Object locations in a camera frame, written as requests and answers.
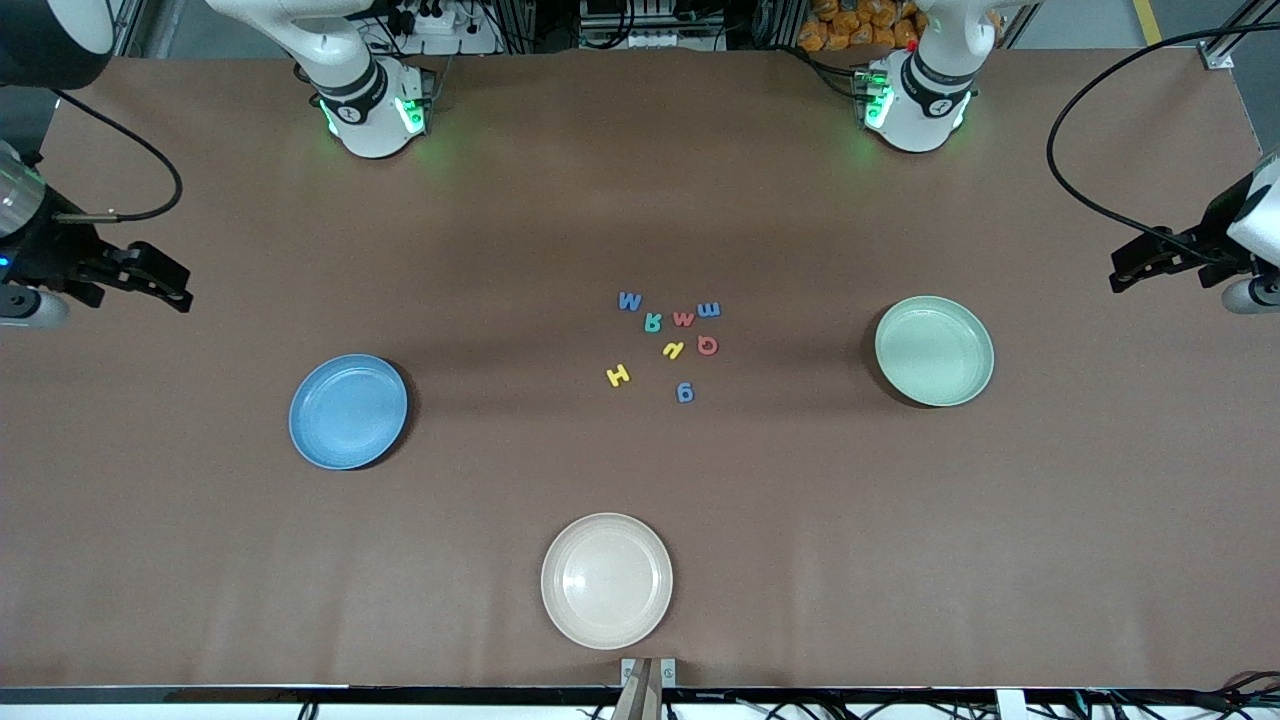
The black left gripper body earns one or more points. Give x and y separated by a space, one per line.
1213 246

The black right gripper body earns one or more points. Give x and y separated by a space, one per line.
47 250

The blue lowercase letter m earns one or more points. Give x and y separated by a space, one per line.
709 309

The blue uppercase letter M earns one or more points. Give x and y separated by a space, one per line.
629 301

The yellow uppercase letter H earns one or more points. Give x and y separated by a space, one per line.
619 376

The blue lowercase letter g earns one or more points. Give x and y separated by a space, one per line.
679 392

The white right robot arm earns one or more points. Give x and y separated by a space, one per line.
365 100

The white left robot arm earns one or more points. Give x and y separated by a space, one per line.
925 100

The green plate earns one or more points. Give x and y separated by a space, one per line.
935 350

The blue plate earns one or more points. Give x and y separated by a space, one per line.
348 412

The red uppercase letter Q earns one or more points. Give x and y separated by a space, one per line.
701 346

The red lowercase foam letter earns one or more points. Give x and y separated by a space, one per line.
684 319

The yellow lowercase foam letter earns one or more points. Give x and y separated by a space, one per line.
672 347

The teal uppercase letter R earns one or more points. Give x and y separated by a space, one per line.
652 322

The beige plate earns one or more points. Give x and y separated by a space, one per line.
607 580

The white power strip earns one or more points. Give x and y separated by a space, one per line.
440 40

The orange packet pile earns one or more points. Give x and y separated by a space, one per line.
850 25

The brown table mat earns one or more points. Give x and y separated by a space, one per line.
600 200

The aluminium frame profile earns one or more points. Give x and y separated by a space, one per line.
1218 57
135 25

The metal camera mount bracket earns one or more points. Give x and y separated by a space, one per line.
650 690

